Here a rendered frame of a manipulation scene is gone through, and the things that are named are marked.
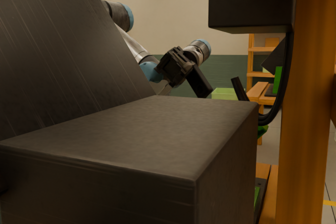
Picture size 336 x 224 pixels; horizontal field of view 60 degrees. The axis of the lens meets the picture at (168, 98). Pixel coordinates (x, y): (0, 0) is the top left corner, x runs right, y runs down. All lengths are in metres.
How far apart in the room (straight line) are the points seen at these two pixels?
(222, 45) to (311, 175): 7.23
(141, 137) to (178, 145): 0.04
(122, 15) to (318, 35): 0.79
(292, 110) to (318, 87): 0.07
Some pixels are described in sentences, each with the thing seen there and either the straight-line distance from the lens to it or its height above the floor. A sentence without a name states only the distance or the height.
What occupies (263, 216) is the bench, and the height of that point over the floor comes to 0.88.
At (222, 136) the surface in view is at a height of 1.24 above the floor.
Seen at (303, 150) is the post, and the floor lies 1.11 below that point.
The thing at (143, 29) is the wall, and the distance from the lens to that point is 8.62.
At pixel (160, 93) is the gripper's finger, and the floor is 1.20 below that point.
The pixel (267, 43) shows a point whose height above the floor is 1.51.
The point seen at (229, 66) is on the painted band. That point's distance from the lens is 7.79.
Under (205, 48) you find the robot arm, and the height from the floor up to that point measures 1.32.
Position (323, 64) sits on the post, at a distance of 0.64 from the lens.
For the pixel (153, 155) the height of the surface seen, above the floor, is 1.24.
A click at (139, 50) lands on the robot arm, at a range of 0.95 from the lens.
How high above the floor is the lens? 1.31
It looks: 9 degrees down
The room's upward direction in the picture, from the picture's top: straight up
